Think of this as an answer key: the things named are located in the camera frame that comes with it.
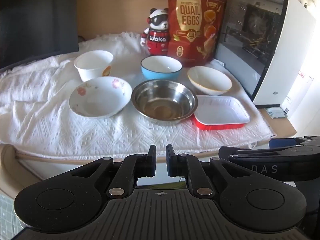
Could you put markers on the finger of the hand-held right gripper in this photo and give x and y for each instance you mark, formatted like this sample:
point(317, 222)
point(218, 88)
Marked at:
point(282, 142)
point(262, 159)

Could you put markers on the blue ceramic bowl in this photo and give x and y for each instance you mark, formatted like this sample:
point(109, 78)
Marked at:
point(150, 74)

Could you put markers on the red rectangular foil tray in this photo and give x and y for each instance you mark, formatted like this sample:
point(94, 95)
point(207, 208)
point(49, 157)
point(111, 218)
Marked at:
point(220, 110)

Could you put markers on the panda figurine red suit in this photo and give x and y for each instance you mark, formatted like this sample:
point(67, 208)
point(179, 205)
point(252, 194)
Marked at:
point(156, 40)

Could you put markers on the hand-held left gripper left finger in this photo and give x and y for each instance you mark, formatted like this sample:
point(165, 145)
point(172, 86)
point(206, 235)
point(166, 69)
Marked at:
point(151, 160)

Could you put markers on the white computer case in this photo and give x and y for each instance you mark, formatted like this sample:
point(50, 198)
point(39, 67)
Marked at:
point(287, 55)

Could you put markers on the white paper bowl orange label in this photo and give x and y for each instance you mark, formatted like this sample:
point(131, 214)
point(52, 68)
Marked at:
point(92, 67)

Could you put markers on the white knitted cloth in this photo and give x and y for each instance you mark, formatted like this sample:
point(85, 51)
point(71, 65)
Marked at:
point(62, 130)

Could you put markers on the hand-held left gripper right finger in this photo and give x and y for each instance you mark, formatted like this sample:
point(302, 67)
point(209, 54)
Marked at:
point(170, 160)

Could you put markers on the dark computer monitor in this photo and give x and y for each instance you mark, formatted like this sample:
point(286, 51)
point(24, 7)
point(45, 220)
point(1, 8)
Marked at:
point(37, 25)

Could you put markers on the red snack bag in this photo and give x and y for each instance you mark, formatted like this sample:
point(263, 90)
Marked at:
point(190, 30)

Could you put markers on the stainless steel bowl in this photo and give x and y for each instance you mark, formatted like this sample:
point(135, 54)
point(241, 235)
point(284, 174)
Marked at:
point(162, 100)

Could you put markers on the small grey packet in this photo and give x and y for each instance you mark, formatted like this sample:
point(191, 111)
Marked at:
point(275, 112)

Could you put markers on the white floral ceramic bowl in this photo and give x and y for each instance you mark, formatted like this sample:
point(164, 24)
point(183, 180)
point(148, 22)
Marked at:
point(100, 100)

